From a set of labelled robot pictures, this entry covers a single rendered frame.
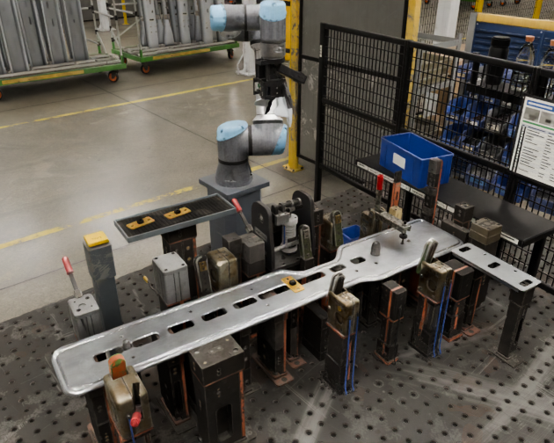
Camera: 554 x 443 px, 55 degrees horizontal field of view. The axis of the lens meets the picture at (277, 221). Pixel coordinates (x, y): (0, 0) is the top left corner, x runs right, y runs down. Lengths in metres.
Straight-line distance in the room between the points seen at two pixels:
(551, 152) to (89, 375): 1.68
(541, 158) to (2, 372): 2.00
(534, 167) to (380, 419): 1.09
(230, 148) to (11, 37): 6.42
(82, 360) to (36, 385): 0.45
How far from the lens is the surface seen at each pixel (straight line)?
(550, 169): 2.18
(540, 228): 2.14
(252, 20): 1.71
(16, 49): 8.25
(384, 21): 4.04
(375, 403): 1.75
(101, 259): 1.70
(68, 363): 1.51
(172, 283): 1.60
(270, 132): 2.03
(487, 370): 1.95
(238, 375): 1.46
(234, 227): 2.12
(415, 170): 2.30
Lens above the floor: 1.97
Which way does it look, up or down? 28 degrees down
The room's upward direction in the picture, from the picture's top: straight up
